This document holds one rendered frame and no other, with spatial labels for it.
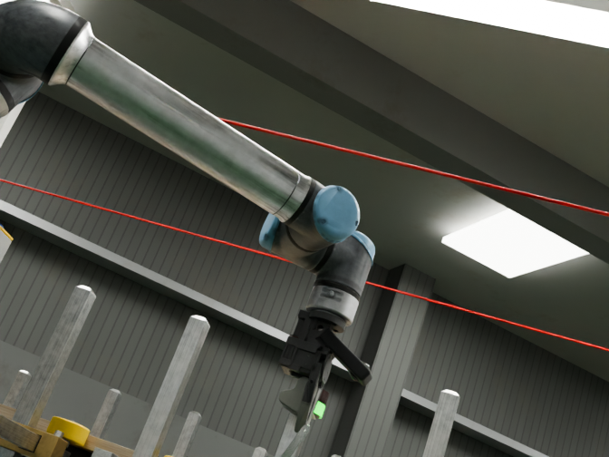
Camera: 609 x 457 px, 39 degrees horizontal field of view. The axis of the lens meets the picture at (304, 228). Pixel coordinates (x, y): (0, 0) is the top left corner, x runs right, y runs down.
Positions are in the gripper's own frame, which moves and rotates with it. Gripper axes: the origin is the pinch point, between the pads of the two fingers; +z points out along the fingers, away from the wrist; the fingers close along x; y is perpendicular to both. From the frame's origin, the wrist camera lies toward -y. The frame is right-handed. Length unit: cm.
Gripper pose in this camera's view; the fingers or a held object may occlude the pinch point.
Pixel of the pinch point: (302, 426)
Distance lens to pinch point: 153.4
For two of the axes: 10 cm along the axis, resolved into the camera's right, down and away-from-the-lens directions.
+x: -1.0, -4.3, -9.0
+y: -9.4, -2.5, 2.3
